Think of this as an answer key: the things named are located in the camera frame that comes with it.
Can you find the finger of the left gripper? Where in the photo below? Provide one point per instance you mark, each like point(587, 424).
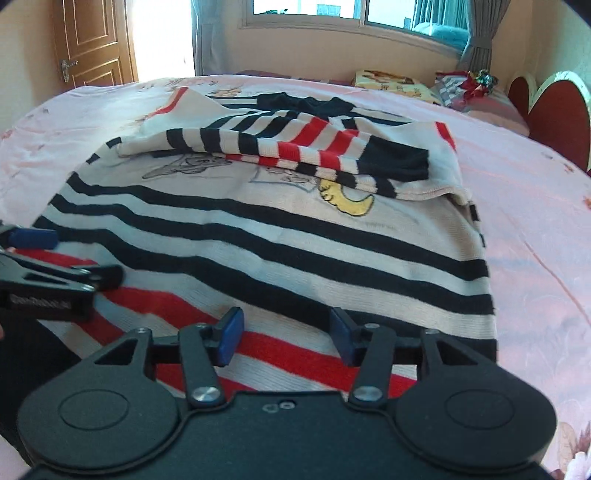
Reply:
point(28, 238)

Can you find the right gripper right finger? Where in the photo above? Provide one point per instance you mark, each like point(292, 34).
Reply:
point(449, 403)

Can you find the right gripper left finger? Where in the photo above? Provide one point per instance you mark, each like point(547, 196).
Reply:
point(108, 411)

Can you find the striped knit sweater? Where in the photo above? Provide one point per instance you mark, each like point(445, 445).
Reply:
point(285, 207)

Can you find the wooden door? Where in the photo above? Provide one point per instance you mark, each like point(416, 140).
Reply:
point(93, 43)

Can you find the pink floral bed sheet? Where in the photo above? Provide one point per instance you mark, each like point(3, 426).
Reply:
point(533, 207)

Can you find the grey left curtain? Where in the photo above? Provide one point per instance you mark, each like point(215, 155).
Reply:
point(210, 56)

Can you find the grey curtain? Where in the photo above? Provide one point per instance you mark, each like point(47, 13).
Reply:
point(483, 20)
point(210, 56)

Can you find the striped pillow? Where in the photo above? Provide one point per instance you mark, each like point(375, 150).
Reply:
point(495, 108)

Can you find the red heart-shaped headboard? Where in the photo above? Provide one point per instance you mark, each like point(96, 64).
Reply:
point(557, 113)

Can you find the red decorative bow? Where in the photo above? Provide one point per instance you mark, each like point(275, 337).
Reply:
point(471, 84)

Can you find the folded yellow red blanket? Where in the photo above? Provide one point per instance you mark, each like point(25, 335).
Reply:
point(396, 84)

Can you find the teal blanket on sill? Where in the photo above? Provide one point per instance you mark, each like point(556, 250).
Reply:
point(454, 37)

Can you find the window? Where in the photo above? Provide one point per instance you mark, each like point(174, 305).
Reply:
point(392, 20)

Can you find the grey right curtain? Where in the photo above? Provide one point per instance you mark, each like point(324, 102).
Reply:
point(483, 20)

